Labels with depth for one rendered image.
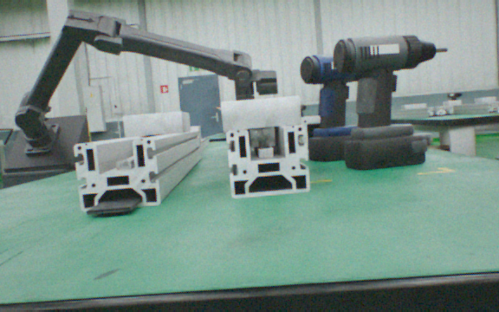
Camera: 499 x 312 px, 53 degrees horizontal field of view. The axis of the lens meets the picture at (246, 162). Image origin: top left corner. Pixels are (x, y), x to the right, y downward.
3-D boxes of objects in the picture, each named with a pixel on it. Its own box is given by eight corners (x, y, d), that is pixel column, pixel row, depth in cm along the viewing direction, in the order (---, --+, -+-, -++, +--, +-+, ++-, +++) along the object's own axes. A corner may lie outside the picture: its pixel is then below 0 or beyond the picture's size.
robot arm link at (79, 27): (72, -7, 129) (64, 15, 123) (121, 19, 136) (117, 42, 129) (18, 102, 156) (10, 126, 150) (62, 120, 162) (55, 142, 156)
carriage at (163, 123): (141, 147, 111) (139, 116, 110) (191, 143, 111) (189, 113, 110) (126, 152, 95) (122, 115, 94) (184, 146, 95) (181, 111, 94)
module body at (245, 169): (232, 156, 143) (230, 126, 143) (267, 153, 144) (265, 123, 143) (231, 198, 64) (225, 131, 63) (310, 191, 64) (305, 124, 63)
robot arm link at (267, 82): (235, 52, 145) (236, 72, 139) (275, 48, 144) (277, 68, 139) (238, 84, 154) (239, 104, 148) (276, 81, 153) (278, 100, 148)
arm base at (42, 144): (35, 129, 167) (24, 156, 159) (24, 111, 160) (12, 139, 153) (61, 126, 166) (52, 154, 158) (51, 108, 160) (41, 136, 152)
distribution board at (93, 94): (77, 171, 1268) (67, 80, 1250) (128, 166, 1260) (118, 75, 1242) (73, 172, 1241) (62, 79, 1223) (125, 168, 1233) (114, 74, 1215)
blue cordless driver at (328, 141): (302, 161, 108) (294, 58, 106) (378, 152, 115) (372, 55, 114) (321, 163, 101) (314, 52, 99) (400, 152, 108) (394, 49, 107)
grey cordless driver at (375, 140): (338, 168, 89) (328, 42, 87) (439, 157, 92) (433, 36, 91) (355, 172, 81) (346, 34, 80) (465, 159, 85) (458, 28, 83)
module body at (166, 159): (165, 162, 143) (163, 132, 142) (201, 159, 143) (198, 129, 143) (81, 211, 63) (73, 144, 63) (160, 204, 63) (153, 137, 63)
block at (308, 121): (287, 152, 142) (284, 118, 141) (327, 148, 143) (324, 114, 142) (294, 154, 132) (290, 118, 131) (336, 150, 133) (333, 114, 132)
